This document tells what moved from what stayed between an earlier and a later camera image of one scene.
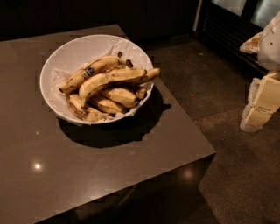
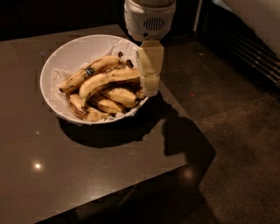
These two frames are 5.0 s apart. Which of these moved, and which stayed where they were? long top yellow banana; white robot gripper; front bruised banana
Moved: white robot gripper
Stayed: front bruised banana; long top yellow banana
